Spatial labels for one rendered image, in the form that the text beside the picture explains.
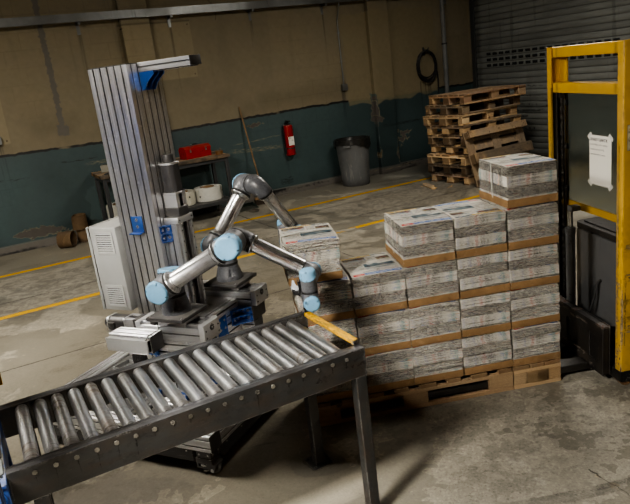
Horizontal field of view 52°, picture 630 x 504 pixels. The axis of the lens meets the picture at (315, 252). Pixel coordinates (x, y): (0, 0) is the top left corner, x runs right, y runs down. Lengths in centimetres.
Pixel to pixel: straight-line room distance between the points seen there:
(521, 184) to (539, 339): 91
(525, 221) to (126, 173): 210
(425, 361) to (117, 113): 208
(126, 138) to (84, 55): 623
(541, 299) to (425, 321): 67
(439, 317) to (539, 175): 92
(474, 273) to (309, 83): 747
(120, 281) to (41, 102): 607
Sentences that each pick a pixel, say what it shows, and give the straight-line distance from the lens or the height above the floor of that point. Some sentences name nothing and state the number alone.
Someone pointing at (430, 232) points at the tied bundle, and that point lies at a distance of 341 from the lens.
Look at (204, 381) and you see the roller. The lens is 255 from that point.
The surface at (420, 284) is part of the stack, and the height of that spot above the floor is 73.
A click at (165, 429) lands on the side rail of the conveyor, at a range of 237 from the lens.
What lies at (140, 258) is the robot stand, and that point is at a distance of 351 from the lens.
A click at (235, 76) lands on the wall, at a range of 1013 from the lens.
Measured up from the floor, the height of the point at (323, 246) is 102.
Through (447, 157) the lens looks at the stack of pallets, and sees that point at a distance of 986.
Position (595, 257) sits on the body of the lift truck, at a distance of 424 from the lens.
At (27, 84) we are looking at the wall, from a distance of 944.
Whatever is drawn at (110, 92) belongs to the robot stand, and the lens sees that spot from 339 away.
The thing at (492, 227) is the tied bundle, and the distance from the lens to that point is 354.
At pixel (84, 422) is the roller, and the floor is 80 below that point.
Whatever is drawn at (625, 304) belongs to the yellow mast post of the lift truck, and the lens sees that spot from 382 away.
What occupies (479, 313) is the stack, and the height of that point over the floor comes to 50.
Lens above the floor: 189
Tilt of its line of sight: 16 degrees down
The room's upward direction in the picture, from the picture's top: 7 degrees counter-clockwise
